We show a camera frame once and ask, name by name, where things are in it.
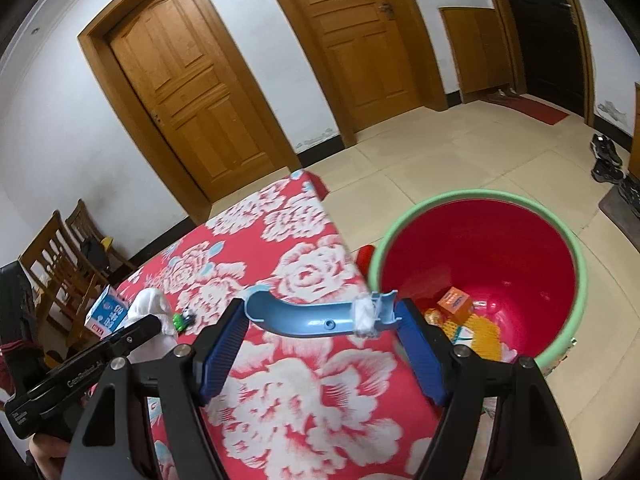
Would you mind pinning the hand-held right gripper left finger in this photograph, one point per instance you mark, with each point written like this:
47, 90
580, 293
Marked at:
225, 342

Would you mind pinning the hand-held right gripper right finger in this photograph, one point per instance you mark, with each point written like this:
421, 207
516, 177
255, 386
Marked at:
417, 350

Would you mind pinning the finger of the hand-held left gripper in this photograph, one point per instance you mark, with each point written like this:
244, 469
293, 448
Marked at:
137, 330

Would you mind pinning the orange rice cracker packet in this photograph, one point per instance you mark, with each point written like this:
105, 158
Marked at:
433, 317

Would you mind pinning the small white packet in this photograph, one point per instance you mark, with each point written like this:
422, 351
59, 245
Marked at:
462, 336

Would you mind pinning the orange carton box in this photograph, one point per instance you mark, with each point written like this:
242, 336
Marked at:
455, 304

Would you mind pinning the yellow ribbed foam net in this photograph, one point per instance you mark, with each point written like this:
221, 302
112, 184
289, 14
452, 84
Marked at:
480, 335

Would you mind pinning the red bin with green rim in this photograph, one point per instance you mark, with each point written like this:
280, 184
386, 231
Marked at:
475, 250

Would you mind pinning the person's left hand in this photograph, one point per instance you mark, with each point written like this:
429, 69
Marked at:
47, 457

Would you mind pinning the blue and white milk carton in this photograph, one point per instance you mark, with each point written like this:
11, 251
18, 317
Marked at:
106, 312

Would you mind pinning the small green toy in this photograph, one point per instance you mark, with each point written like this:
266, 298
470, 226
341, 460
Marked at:
184, 320

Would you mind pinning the black bag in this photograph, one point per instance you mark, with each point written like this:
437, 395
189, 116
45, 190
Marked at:
94, 254

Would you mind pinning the small yellow object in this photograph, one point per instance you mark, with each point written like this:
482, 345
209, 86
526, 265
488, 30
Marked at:
105, 244

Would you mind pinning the red plastic object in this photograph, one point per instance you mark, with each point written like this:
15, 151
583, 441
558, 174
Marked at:
365, 260

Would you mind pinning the wooden chair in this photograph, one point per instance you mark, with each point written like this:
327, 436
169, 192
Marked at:
82, 225
55, 265

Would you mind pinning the red floral tablecloth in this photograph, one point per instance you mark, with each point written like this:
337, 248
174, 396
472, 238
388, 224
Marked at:
310, 270

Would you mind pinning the grey floor mat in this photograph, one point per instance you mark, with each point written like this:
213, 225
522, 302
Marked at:
622, 215

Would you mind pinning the black sneaker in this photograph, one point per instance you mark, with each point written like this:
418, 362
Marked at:
606, 150
607, 172

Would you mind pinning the red doormat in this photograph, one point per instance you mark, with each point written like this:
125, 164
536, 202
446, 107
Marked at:
537, 111

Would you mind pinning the low wooden wall panel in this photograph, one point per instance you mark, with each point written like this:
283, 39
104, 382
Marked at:
477, 50

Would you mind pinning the dark door with wooden frame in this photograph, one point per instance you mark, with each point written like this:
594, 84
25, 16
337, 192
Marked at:
545, 30

